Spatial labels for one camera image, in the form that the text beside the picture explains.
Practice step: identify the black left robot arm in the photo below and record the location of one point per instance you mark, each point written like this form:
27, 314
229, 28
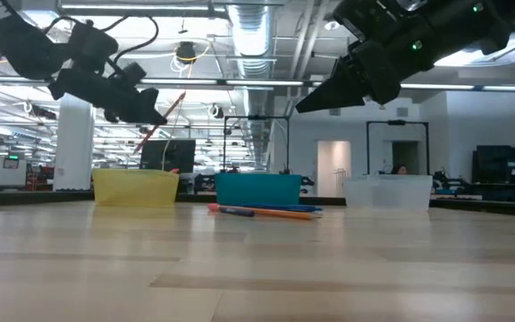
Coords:
16, 40

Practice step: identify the black ceiling dome fixture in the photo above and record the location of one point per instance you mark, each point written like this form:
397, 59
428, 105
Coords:
186, 51

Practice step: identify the long ceiling light bar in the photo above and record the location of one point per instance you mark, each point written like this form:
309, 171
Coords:
463, 87
239, 82

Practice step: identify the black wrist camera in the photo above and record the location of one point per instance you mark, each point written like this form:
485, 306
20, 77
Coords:
133, 73
369, 20

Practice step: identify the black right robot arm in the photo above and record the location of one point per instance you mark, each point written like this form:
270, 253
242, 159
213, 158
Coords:
485, 27

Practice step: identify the blue plastic bin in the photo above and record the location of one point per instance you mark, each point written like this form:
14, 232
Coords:
257, 190

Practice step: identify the blue pen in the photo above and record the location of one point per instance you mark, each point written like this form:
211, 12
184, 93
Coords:
239, 212
293, 208

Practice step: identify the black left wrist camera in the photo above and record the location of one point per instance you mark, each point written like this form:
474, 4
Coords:
133, 73

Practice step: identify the silver ventilation duct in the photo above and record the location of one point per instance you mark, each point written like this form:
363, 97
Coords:
250, 31

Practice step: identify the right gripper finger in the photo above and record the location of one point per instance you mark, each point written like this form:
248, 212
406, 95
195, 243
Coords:
344, 71
338, 96

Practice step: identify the white cabinet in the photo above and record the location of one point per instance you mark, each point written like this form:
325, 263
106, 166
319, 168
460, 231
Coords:
7, 174

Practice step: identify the clear plastic bin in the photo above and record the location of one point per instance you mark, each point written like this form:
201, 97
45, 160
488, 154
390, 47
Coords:
387, 194

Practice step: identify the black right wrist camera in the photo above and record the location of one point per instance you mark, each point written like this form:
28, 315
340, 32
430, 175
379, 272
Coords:
369, 20

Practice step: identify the yellow translucent bin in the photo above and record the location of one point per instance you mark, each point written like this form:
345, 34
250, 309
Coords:
132, 188

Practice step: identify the white building column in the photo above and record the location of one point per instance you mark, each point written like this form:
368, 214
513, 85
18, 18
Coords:
74, 147

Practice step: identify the black tall frame stand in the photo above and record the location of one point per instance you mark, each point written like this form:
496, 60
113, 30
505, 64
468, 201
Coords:
396, 122
257, 117

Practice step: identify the black background monitor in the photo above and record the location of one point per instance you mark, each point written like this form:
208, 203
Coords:
168, 156

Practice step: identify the person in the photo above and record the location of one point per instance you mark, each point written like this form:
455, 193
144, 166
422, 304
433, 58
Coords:
401, 170

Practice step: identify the black equipment shelf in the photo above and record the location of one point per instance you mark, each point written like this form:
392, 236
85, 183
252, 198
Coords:
503, 165

